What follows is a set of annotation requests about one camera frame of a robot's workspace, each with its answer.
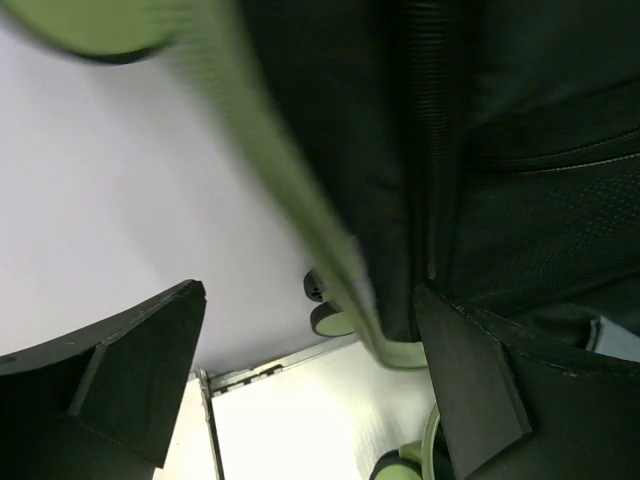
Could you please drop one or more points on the green suitcase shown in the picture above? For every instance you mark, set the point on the green suitcase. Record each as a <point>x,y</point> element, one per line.
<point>485,150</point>

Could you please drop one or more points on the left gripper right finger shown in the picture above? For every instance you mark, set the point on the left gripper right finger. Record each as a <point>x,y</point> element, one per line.
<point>480,407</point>

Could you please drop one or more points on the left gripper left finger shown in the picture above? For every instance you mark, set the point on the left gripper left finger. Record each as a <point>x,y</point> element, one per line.
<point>106,396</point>

